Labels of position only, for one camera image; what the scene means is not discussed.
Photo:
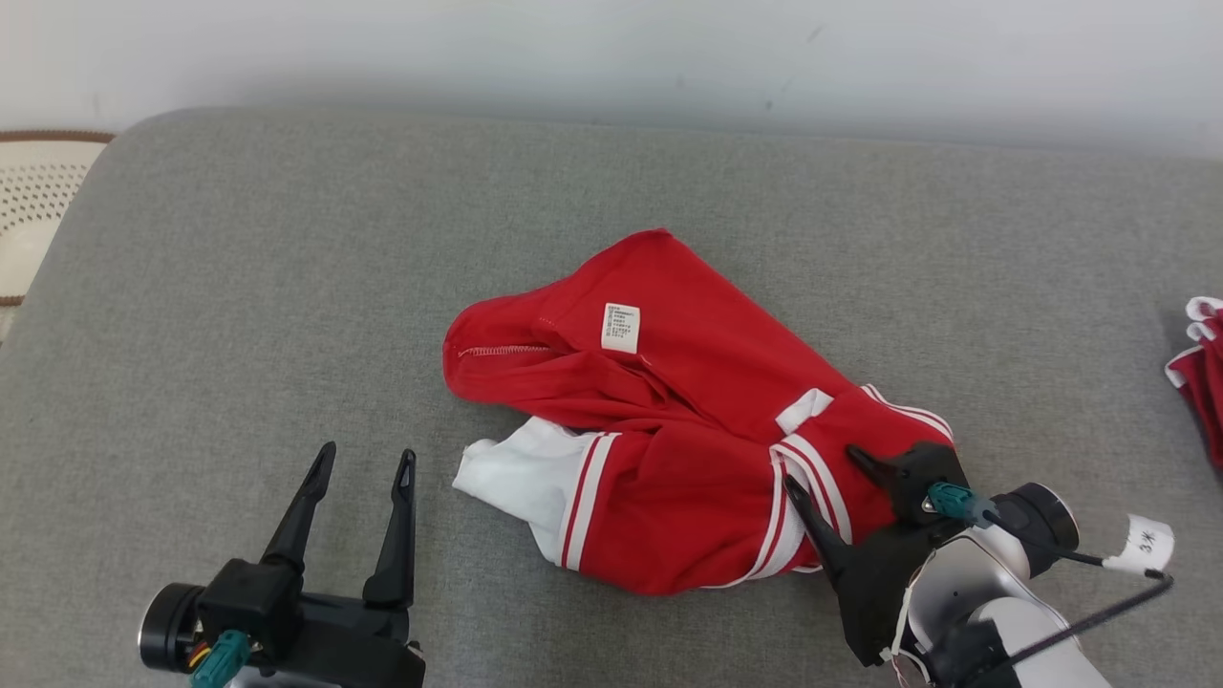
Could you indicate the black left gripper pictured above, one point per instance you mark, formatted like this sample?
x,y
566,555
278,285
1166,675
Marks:
x,y
354,645

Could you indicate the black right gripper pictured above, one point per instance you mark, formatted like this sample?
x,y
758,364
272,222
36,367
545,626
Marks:
x,y
884,583

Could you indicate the red basketball jersey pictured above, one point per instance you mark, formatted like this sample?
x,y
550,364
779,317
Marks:
x,y
688,382

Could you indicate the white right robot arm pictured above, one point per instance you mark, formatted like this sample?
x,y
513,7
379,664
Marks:
x,y
975,583

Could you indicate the stack of red jerseys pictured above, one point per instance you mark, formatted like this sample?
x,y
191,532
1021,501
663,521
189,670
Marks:
x,y
1206,382

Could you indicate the white perforated mat brown rim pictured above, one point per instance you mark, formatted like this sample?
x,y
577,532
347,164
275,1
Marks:
x,y
38,191

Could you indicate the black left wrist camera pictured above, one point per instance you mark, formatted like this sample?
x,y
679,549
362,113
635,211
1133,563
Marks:
x,y
248,602

